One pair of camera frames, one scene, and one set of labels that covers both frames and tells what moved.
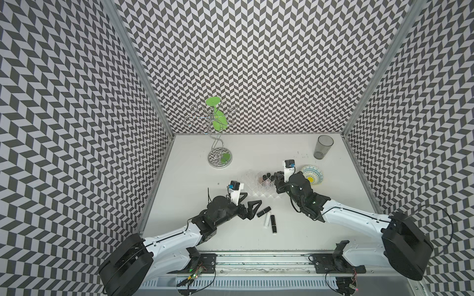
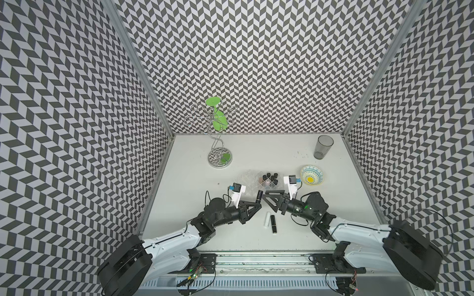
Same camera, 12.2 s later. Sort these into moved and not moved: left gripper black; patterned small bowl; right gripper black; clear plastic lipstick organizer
Moved: right gripper black
Not moved: patterned small bowl; left gripper black; clear plastic lipstick organizer
